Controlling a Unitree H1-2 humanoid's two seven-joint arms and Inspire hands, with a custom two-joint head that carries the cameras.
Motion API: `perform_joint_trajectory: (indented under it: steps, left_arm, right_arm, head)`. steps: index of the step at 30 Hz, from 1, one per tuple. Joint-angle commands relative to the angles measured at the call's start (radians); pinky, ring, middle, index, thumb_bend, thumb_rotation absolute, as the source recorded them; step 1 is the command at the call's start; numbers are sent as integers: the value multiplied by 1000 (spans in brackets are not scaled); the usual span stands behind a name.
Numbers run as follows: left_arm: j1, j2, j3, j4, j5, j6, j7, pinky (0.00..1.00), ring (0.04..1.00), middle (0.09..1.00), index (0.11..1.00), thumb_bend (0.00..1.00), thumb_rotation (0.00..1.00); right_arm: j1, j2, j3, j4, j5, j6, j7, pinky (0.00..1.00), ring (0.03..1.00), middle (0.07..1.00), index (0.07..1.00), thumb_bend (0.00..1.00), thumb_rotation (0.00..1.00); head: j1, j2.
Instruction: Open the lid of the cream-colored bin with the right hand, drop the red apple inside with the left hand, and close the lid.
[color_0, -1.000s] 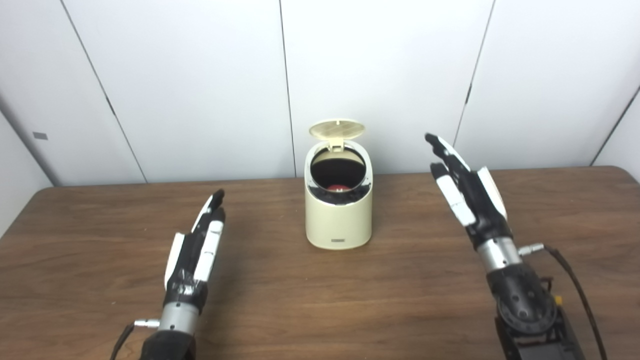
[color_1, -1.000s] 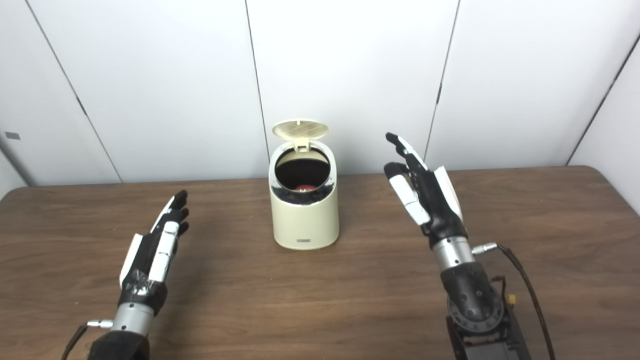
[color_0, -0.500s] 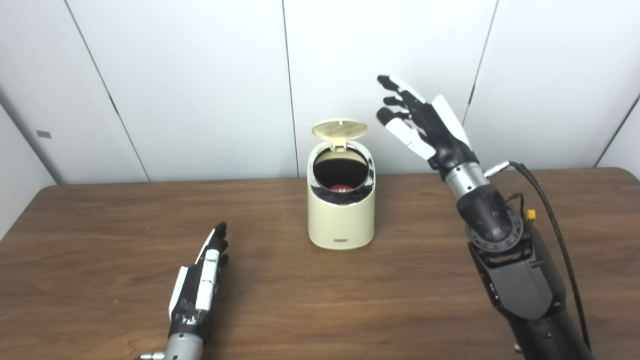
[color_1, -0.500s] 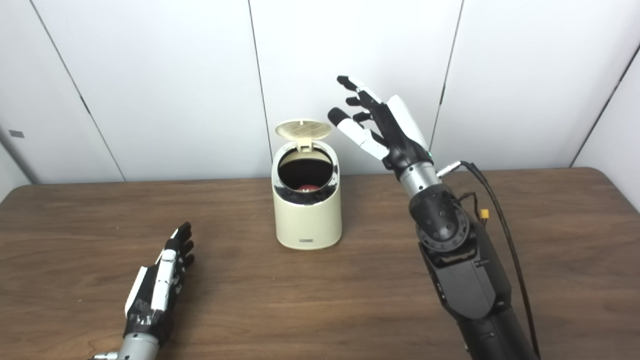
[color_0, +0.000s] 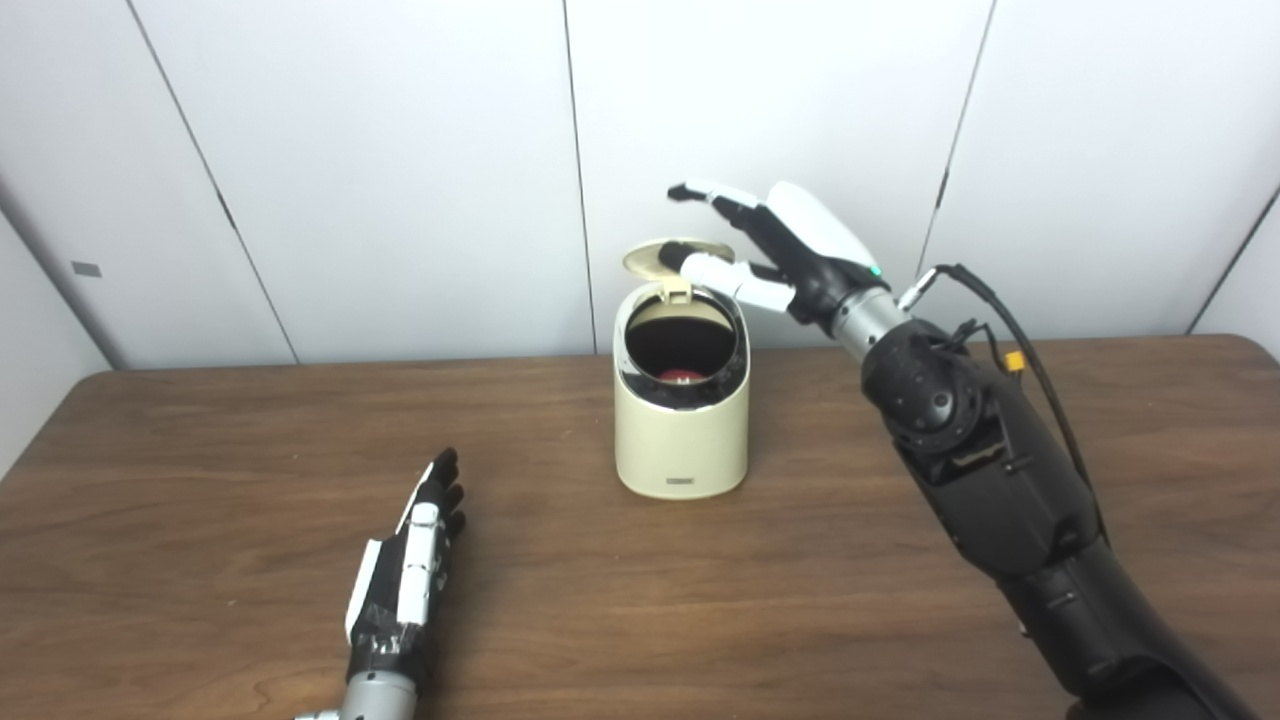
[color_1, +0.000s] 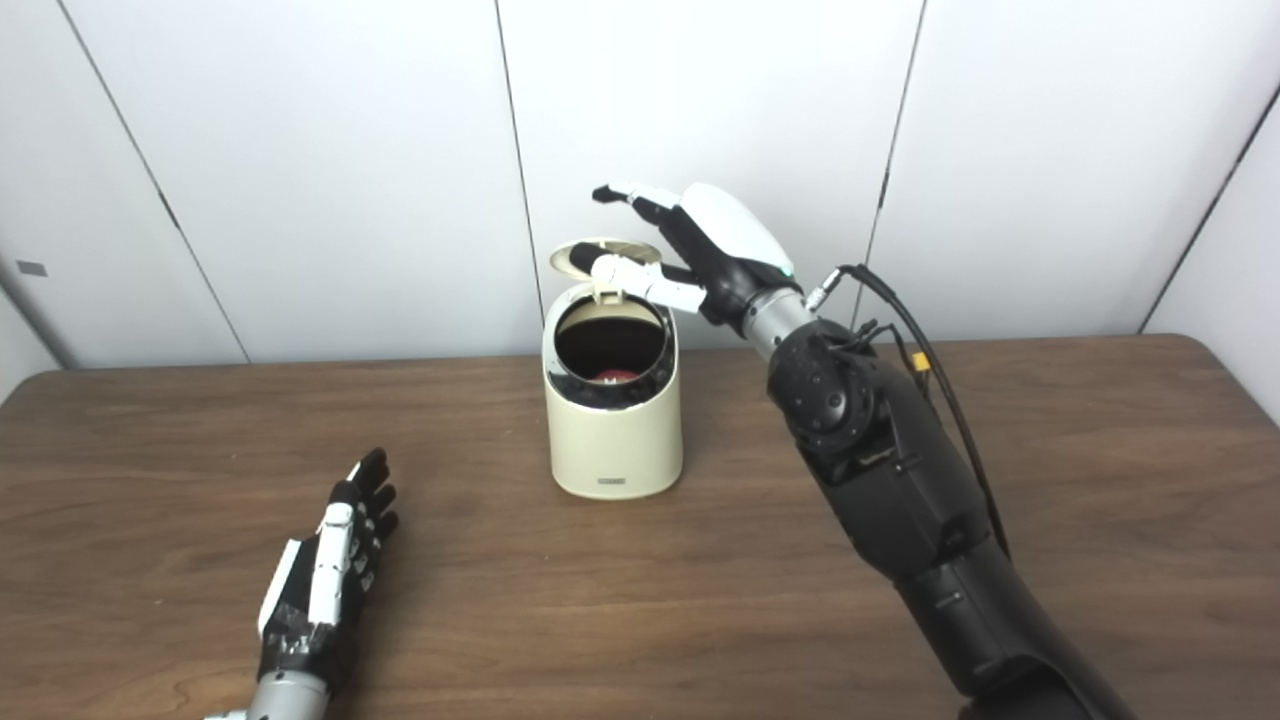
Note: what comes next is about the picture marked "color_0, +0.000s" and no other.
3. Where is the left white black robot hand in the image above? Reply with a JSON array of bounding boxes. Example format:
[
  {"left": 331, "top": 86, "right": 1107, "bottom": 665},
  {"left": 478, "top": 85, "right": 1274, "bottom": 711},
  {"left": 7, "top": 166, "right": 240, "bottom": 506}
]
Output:
[{"left": 344, "top": 447, "right": 468, "bottom": 693}]

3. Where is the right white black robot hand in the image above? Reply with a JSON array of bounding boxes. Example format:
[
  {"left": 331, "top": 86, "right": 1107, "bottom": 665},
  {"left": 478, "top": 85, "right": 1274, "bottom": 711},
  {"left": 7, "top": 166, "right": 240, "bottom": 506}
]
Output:
[{"left": 657, "top": 181, "right": 892, "bottom": 337}]

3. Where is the cream round bin lid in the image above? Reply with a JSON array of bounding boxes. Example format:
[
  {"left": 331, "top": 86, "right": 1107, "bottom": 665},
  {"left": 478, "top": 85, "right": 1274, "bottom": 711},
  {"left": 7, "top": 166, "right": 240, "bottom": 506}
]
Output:
[{"left": 622, "top": 238, "right": 737, "bottom": 303}]

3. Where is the cream-colored desktop bin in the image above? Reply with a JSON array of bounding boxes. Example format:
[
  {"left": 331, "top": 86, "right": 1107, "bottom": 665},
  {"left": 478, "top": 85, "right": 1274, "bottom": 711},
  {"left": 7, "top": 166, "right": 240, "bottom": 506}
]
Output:
[{"left": 613, "top": 238, "right": 751, "bottom": 500}]

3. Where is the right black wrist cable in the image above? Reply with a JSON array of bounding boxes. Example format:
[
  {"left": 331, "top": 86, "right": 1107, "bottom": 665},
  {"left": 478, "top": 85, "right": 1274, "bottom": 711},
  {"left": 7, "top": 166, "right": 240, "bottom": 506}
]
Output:
[{"left": 896, "top": 263, "right": 1112, "bottom": 547}]

